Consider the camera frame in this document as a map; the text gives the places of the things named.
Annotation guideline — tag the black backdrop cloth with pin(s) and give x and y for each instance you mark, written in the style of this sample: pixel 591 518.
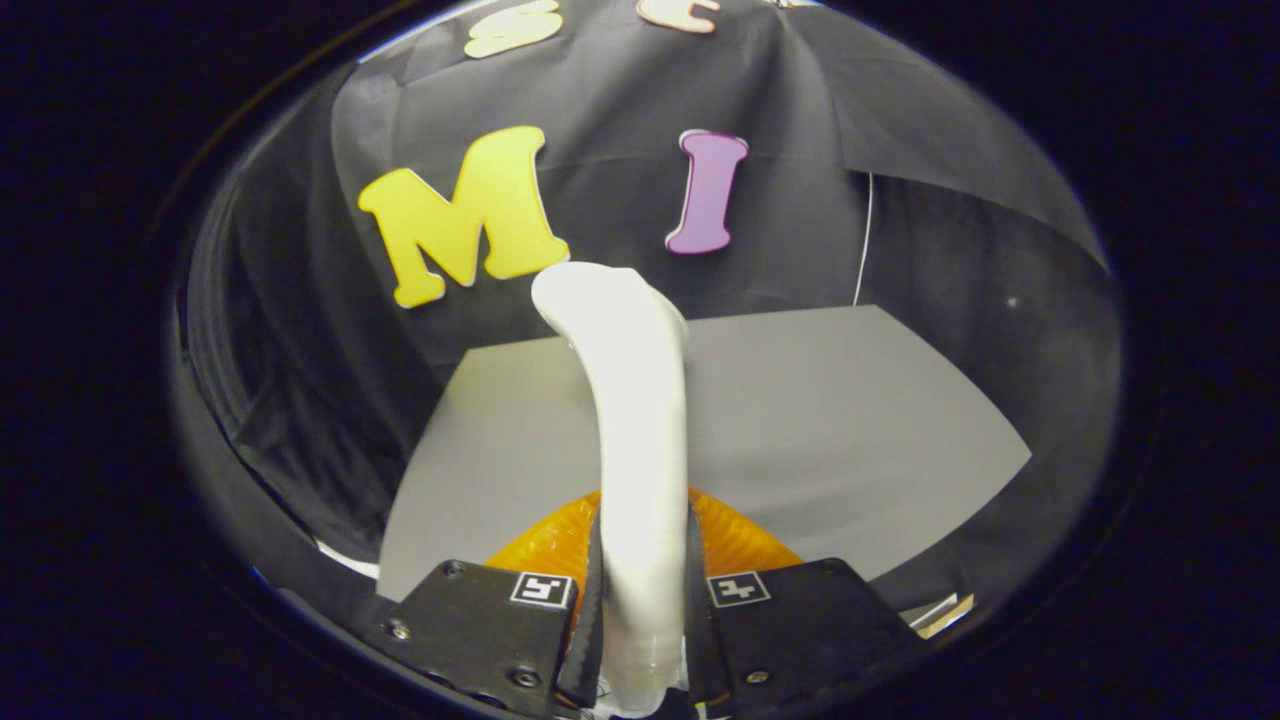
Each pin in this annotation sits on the black backdrop cloth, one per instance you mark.
pixel 620 120

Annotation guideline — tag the cardboard box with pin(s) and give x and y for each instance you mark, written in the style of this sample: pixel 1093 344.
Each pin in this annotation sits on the cardboard box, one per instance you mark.
pixel 950 612

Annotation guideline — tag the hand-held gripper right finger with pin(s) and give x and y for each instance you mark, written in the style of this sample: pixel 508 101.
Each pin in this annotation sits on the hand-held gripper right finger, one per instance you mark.
pixel 697 640

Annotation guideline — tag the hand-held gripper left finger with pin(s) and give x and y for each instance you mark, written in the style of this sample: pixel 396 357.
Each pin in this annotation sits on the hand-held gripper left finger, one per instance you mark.
pixel 590 640

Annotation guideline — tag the grey cabinet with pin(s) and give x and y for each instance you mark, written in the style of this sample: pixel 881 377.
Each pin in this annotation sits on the grey cabinet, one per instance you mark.
pixel 850 420

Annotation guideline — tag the black jacket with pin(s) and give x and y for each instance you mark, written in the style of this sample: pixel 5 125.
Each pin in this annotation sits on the black jacket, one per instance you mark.
pixel 280 350

